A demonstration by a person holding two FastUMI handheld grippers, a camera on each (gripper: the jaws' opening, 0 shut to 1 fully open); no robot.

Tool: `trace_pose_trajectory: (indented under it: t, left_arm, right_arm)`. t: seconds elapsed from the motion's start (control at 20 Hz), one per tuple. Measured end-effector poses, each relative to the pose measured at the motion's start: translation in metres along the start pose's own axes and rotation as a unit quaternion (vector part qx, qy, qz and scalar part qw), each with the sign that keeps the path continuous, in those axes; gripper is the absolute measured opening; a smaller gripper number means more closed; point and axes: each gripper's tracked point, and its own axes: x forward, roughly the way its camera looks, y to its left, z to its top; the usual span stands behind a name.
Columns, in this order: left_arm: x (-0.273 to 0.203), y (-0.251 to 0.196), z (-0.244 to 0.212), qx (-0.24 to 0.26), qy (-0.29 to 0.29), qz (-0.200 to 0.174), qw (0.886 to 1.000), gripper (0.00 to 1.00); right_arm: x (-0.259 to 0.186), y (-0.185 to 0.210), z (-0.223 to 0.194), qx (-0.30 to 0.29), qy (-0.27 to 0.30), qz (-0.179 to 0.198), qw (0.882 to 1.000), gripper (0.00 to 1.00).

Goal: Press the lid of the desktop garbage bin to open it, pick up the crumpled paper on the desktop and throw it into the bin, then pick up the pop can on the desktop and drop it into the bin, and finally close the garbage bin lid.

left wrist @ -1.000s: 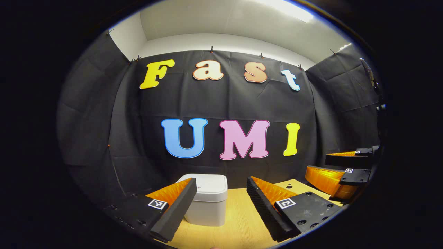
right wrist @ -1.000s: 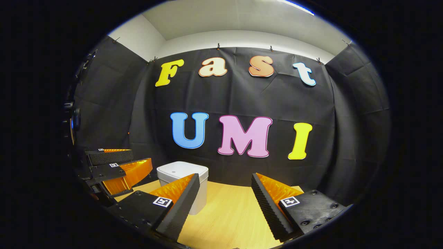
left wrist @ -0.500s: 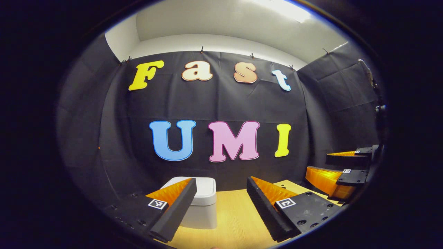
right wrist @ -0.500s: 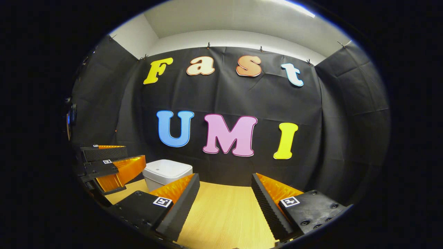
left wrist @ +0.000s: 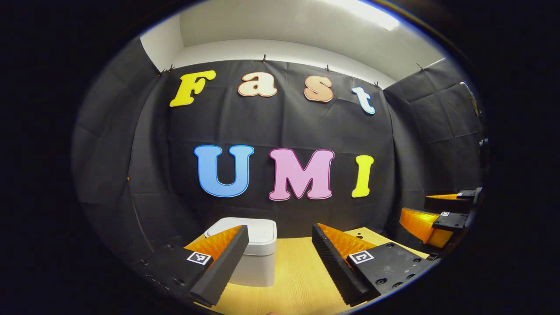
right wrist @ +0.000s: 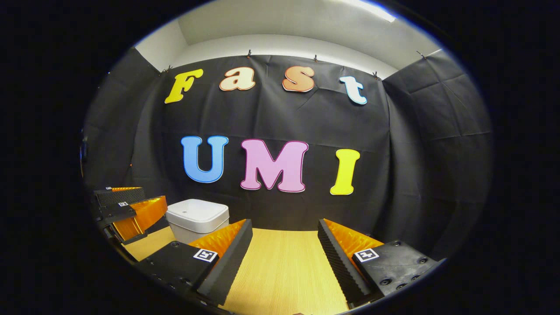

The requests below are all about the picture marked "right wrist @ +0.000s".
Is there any wooden desktop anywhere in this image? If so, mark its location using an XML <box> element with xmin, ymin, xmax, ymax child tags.
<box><xmin>122</xmin><ymin>225</ymin><xmax>364</xmax><ymax>315</ymax></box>

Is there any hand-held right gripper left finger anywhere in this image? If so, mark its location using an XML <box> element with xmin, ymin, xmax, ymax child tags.
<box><xmin>133</xmin><ymin>219</ymin><xmax>254</xmax><ymax>307</ymax></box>

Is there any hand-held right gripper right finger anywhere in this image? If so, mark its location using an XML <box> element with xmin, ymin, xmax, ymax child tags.
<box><xmin>318</xmin><ymin>219</ymin><xmax>438</xmax><ymax>307</ymax></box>

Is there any white desktop garbage bin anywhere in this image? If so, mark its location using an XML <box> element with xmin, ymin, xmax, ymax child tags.
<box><xmin>165</xmin><ymin>199</ymin><xmax>230</xmax><ymax>245</ymax></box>

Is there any black backdrop cloth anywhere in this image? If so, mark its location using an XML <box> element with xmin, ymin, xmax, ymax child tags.
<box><xmin>81</xmin><ymin>48</ymin><xmax>495</xmax><ymax>263</ymax></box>

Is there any ceiling light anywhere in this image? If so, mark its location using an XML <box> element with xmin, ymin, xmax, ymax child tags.
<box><xmin>341</xmin><ymin>0</ymin><xmax>397</xmax><ymax>23</ymax></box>

